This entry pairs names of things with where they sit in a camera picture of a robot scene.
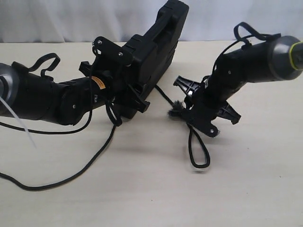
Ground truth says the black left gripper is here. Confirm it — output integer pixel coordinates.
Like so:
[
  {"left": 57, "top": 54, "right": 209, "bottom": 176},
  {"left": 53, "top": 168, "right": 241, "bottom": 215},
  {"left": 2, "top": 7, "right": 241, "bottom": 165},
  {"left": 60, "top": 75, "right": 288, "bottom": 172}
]
[{"left": 79, "top": 36, "right": 150, "bottom": 113}]

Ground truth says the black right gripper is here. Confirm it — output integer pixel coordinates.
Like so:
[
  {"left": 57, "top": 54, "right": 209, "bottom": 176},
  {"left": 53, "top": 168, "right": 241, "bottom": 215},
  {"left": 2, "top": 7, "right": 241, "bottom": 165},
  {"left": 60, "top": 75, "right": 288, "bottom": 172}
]
[{"left": 173, "top": 76, "right": 241, "bottom": 138}]

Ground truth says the black plastic case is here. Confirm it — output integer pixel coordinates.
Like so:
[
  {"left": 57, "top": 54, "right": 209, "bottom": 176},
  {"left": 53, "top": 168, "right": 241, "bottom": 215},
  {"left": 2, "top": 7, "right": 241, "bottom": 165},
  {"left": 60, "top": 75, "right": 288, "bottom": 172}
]
[{"left": 115, "top": 0, "right": 189, "bottom": 119}]

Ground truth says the black cord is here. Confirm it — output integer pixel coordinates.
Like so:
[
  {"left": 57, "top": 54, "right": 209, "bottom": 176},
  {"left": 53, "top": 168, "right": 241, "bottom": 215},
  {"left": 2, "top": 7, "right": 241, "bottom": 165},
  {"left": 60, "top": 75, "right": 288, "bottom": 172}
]
[{"left": 0, "top": 85, "right": 211, "bottom": 191}]

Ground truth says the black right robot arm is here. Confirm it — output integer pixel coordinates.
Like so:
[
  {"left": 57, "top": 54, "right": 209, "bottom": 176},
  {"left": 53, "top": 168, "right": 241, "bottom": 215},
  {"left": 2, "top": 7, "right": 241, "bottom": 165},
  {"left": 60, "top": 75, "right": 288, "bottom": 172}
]
[{"left": 170, "top": 35, "right": 303, "bottom": 138}]

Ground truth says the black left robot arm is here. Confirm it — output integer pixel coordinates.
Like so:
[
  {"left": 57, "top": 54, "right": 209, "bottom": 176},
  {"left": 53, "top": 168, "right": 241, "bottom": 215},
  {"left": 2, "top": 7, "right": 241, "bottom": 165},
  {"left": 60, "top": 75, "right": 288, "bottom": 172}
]
[{"left": 0, "top": 36, "right": 149, "bottom": 125}]

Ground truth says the white curtain backdrop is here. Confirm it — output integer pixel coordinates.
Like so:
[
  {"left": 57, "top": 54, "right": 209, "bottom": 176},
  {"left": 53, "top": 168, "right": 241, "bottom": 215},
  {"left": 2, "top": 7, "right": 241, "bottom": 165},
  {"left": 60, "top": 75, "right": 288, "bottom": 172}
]
[{"left": 0, "top": 0, "right": 303, "bottom": 43}]

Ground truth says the white zip tie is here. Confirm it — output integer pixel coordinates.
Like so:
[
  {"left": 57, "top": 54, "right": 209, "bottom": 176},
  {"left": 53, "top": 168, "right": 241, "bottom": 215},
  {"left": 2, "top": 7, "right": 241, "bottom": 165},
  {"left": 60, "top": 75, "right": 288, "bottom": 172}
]
[{"left": 0, "top": 97, "right": 37, "bottom": 148}]

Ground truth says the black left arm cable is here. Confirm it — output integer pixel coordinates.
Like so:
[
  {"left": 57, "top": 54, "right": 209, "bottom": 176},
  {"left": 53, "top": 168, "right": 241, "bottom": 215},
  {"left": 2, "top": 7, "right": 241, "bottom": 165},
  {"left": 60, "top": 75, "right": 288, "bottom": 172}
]
[{"left": 0, "top": 42, "right": 124, "bottom": 134}]

